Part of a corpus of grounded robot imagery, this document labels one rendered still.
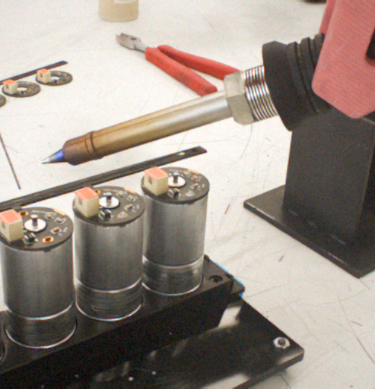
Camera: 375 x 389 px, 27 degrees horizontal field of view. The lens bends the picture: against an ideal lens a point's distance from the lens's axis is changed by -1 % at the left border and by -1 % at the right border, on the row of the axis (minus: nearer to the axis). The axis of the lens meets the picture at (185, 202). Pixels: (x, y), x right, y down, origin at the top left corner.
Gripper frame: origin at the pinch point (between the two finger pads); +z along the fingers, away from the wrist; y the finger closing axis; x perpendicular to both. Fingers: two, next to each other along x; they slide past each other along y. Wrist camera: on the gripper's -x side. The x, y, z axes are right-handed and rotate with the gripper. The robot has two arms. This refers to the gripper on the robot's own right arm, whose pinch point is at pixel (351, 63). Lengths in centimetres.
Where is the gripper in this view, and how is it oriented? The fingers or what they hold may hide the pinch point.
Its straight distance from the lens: 21.2
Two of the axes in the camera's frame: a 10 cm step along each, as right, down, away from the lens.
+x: 8.4, 5.3, 1.5
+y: -1.6, 5.0, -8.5
